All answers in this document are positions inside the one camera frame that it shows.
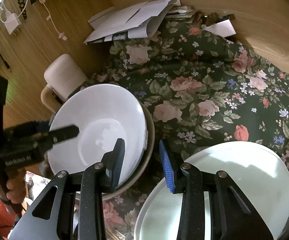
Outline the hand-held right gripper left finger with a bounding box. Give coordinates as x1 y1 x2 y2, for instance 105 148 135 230
8 138 125 240

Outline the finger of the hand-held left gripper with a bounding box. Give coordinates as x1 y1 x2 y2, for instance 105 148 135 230
34 126 79 153
4 120 50 140

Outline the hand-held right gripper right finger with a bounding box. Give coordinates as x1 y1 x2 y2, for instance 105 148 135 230
159 140 276 240

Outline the pink bowl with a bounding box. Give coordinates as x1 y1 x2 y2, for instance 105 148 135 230
101 102 156 201

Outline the white black-spotted bowl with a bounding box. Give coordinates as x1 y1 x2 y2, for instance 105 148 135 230
47 83 147 177

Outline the green plate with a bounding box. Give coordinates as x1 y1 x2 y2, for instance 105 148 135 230
137 141 289 240

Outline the person's left hand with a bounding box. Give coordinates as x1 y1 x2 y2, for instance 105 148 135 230
6 167 26 205

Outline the cream mug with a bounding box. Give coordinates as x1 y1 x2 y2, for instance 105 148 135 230
40 53 88 113

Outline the floral tablecloth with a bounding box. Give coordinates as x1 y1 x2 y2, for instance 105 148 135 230
24 20 289 240

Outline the white charger adapter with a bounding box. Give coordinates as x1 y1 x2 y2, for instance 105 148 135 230
4 12 23 36

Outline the dark dotted headband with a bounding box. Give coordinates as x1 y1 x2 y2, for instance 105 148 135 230
9 0 29 21

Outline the stack of white papers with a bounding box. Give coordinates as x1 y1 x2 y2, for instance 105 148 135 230
84 0 182 45

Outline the folded white paper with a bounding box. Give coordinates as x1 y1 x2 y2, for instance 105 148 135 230
206 19 236 38

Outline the brown paper bundle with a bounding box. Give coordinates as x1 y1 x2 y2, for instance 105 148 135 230
167 7 235 27

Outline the white cable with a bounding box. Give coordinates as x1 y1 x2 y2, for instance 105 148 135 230
0 0 68 41

